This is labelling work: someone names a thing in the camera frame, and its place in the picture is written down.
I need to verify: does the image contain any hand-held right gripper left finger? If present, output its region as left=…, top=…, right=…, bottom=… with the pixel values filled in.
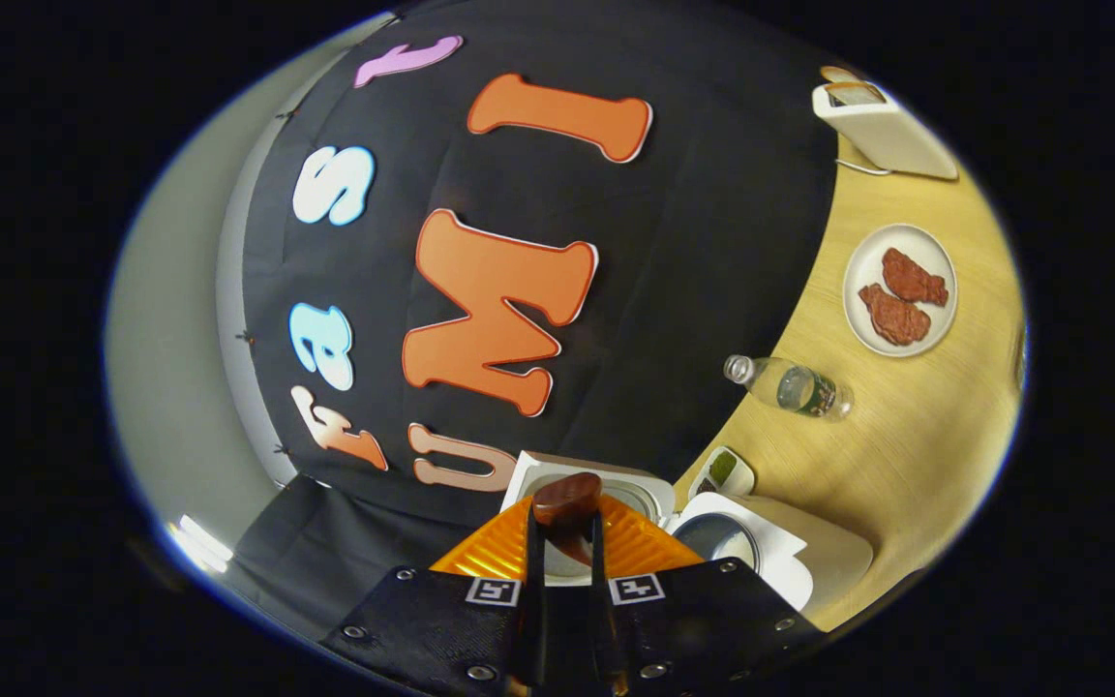
left=323, top=496, right=547, bottom=697

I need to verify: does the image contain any black backdrop cloth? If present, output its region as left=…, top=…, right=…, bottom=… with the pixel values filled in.
left=219, top=0, right=844, bottom=640

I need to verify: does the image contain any white round plate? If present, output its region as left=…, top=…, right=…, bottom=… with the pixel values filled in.
left=842, top=224, right=958, bottom=358

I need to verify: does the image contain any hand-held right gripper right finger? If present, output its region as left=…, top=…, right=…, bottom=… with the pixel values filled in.
left=588, top=496, right=825, bottom=697

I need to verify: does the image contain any clear plastic water bottle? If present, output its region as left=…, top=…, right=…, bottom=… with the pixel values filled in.
left=723, top=353, right=855, bottom=422

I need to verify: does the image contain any ceiling light panel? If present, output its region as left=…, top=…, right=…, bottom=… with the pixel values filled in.
left=168, top=515, right=234, bottom=574

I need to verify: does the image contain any small white dish with greens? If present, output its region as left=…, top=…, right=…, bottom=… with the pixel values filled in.
left=688, top=445, right=757, bottom=500

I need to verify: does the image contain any white toaster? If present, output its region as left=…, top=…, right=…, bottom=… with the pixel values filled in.
left=812, top=77, right=959, bottom=181

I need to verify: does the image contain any beige rice container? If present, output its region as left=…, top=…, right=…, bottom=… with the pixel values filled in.
left=746, top=497, right=875, bottom=606

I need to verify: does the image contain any white rice cooker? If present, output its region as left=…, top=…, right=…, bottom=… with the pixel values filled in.
left=499, top=450, right=815, bottom=613

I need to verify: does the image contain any dark wooden spoon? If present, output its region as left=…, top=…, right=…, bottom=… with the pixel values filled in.
left=531, top=472, right=605, bottom=591

